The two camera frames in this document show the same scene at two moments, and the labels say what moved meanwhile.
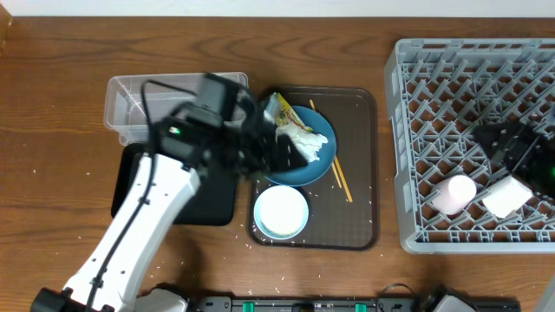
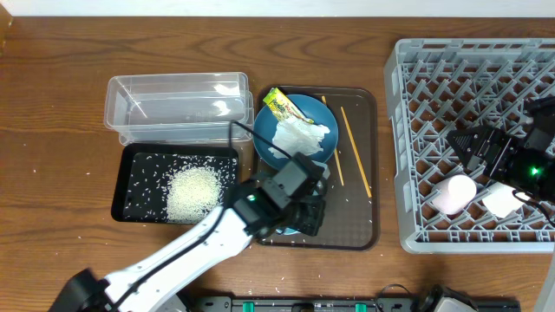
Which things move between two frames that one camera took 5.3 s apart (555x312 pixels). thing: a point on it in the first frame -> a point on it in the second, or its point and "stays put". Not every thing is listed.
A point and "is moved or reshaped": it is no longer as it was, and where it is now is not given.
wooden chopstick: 332,163 is moved or reshaped
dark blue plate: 318,123 is moved or reshaped
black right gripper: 514,156 -> 504,138
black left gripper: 260,146 -> 315,217
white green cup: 506,198 stays put
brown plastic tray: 343,205 stays put
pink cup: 453,193 stays put
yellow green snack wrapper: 279,112 is moved or reshaped
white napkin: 309,142 is moved or reshaped
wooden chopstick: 343,180 -> 357,152
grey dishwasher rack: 441,90 stays put
